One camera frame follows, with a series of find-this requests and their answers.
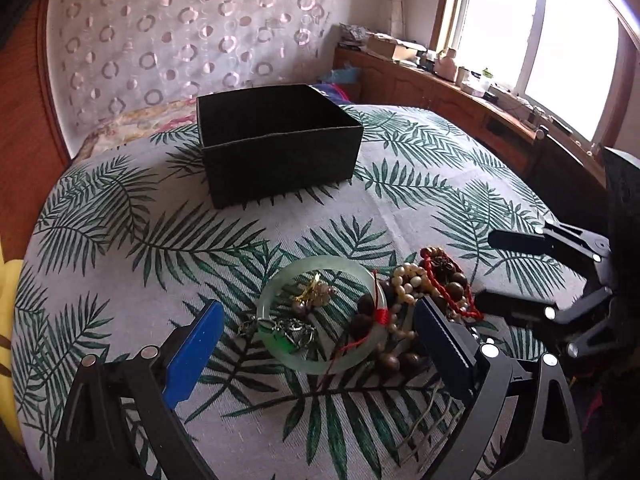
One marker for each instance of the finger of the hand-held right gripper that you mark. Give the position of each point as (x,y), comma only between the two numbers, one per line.
(520,241)
(515,304)

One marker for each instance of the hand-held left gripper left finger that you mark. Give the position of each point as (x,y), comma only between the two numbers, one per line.
(192,355)

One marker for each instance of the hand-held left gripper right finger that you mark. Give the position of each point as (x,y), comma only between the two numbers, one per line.
(442,340)

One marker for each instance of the gold bead brooch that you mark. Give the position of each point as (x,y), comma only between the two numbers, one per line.
(312,292)

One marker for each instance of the pale green jade bangle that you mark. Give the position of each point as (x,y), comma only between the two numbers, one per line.
(327,261)

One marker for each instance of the black fabric storage box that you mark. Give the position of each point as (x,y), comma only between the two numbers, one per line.
(280,165)

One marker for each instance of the leaf print cloth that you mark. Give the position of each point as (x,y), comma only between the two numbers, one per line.
(150,240)

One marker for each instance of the long wooden cabinet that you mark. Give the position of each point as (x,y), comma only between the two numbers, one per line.
(450,105)

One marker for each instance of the yellow cloth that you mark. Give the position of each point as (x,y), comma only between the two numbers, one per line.
(7,340)

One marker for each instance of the white teapot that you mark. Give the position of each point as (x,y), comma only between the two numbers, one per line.
(446,65)

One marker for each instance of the window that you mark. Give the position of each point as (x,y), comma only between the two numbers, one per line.
(540,30)

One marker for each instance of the cardboard box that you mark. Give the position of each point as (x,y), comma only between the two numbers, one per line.
(395,49)

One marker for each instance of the floral quilt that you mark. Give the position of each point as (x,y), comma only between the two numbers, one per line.
(130,121)

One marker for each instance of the blue plastic bag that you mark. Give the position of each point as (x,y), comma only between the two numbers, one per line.
(342,76)

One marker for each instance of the stack of papers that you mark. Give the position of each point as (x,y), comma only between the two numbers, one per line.
(354,36)

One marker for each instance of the wooden headboard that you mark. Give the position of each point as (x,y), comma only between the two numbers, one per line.
(25,135)

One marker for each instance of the circle pattern sheer fabric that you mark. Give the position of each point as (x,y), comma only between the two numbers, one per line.
(175,35)

